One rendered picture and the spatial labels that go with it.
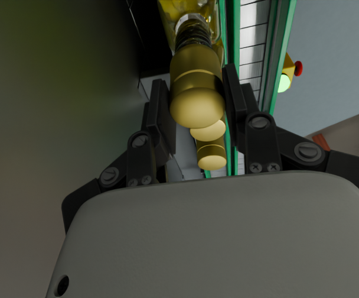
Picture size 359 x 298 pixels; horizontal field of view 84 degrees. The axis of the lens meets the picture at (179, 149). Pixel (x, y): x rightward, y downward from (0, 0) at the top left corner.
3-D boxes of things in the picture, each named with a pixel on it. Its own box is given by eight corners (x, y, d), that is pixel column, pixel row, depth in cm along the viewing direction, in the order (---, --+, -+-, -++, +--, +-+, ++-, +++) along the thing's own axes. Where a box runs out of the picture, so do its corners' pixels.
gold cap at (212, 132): (185, 88, 20) (185, 120, 17) (221, 81, 19) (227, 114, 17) (191, 113, 23) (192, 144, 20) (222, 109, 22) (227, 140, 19)
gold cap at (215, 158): (228, 134, 25) (234, 164, 23) (206, 146, 28) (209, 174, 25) (211, 120, 23) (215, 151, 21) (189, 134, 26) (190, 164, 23)
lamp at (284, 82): (271, 74, 51) (274, 81, 50) (289, 71, 51) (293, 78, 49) (268, 88, 55) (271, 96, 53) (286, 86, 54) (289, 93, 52)
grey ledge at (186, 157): (143, 57, 52) (137, 83, 45) (176, 49, 50) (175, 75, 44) (198, 197, 127) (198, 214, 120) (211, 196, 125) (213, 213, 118)
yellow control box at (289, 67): (260, 55, 55) (266, 71, 51) (289, 49, 54) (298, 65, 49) (257, 77, 60) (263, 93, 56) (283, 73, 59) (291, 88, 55)
